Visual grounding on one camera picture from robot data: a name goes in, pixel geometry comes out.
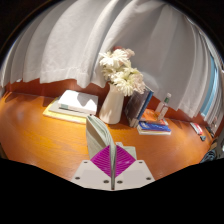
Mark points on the white ceramic vase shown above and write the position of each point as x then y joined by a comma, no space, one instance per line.
111,108

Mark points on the grey book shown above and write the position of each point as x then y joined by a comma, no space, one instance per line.
61,110

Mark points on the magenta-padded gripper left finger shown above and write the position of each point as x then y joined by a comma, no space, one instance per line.
90,173

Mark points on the orange book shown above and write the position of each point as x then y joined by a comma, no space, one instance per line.
150,116

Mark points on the pale green striped towel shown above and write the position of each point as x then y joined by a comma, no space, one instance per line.
96,133

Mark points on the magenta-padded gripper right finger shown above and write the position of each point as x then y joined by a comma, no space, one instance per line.
135,173

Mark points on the red and white packet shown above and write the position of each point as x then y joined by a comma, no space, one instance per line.
196,128

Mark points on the blue upright book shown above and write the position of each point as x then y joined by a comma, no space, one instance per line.
149,96

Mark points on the clear bottle with green cap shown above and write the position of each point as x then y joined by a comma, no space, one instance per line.
163,108

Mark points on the small dark teal object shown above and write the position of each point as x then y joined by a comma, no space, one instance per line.
202,137

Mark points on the white curtain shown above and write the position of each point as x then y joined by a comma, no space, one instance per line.
66,40

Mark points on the blue flat book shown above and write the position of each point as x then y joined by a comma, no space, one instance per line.
154,127

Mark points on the dark upright book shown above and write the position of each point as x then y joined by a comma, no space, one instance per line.
135,106

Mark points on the dark bag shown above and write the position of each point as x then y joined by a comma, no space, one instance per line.
209,156

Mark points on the white flower bouquet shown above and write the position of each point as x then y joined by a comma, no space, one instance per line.
121,73

